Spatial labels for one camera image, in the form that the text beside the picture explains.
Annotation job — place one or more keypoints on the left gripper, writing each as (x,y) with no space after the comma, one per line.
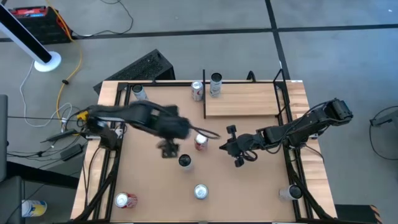
(169,148)

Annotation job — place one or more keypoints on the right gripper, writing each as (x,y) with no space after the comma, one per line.
(247,144)

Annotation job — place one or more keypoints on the Celsius Peach Vibe can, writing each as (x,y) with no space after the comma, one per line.
(185,161)

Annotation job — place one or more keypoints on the red Coca-Cola can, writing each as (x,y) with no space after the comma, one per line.
(124,200)
(201,142)

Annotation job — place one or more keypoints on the silver Diet Coke can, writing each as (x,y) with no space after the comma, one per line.
(201,191)
(197,91)

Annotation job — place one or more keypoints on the Celsius Arctic Vibe can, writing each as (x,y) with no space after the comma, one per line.
(215,88)
(139,92)

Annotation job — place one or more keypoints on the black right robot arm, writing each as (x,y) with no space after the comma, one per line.
(311,123)

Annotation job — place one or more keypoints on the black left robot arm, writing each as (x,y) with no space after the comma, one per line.
(136,115)

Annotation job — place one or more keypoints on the white Celsius can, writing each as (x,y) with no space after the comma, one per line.
(289,193)

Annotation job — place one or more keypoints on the black perforated metal box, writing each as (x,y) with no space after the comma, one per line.
(140,68)

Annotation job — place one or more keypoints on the black box with hazard stripes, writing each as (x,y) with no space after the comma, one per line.
(354,214)

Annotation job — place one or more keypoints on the white yellow blue container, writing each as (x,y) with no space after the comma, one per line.
(34,208)

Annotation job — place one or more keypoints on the white floor stand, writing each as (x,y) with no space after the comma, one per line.
(46,63)

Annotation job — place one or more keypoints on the grey stand foot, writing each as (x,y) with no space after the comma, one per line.
(385,118)

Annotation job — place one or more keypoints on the grey panel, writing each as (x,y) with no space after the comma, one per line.
(3,140)

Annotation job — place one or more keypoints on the black case with red lid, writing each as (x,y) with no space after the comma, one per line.
(40,28)

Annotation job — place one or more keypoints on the wooden shelf with black frame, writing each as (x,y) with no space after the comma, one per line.
(242,99)

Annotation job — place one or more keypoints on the black table frame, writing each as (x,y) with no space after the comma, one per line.
(168,84)

